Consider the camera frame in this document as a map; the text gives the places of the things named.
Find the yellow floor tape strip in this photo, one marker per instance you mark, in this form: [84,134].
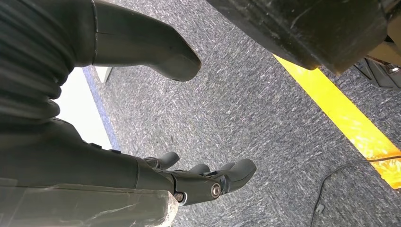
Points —
[351,122]

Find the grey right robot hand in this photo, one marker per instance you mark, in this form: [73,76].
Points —
[78,166]

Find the black ribbed robot foot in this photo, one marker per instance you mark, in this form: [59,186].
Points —
[380,76]

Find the tape-wrapped grey bracket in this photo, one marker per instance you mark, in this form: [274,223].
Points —
[78,208]

